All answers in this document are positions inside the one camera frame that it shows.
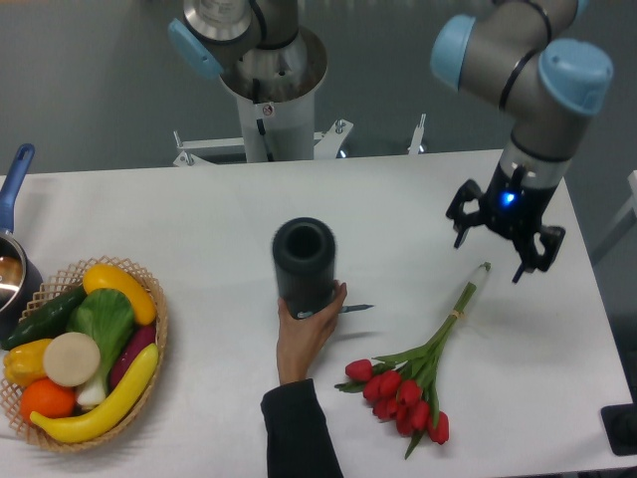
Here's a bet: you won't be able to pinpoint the yellow bell pepper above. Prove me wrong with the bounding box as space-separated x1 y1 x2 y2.
3 339 53 387

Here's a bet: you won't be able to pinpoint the yellow squash upper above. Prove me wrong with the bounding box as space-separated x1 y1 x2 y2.
83 264 156 326

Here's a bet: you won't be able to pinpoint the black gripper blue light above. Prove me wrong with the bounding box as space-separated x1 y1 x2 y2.
445 161 566 285

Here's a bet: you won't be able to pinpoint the orange fruit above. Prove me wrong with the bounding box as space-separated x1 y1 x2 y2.
20 378 76 423

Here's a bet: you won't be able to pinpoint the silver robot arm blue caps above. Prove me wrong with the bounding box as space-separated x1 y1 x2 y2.
167 1 613 273

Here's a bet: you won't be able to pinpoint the woven wicker basket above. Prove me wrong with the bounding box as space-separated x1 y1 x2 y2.
1 256 168 453

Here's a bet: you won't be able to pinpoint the dark grey ribbed vase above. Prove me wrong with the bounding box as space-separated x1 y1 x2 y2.
272 217 336 320

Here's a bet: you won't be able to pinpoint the beige round disc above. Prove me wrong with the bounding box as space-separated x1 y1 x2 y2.
43 333 101 387

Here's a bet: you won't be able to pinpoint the green bok choy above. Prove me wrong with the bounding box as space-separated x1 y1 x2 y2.
66 289 134 410

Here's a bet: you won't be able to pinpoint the person's hand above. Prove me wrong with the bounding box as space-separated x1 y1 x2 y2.
276 281 347 385

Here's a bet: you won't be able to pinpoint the purple sweet potato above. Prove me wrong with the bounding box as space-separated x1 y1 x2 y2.
108 325 155 390

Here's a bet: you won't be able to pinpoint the red tulip bouquet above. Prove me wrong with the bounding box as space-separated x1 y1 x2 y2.
334 262 492 458

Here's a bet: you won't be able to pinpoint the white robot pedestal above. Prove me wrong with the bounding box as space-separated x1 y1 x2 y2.
221 27 327 162

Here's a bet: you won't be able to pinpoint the yellow curved squash lower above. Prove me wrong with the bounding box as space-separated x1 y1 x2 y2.
30 344 159 444

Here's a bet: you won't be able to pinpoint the white metal base frame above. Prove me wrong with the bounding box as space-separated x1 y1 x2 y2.
172 113 428 167

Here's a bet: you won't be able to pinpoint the blue handled saucepan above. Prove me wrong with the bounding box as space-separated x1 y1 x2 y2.
1 143 42 340

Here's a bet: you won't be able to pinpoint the black device table corner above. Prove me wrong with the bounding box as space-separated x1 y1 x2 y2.
600 403 636 456

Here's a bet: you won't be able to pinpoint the black sleeved forearm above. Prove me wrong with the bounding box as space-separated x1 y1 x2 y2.
261 379 343 477

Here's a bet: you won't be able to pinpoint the dark pen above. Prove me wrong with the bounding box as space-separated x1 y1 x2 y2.
340 304 374 314

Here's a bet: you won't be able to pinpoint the green cucumber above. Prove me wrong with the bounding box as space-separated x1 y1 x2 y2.
1 287 87 351

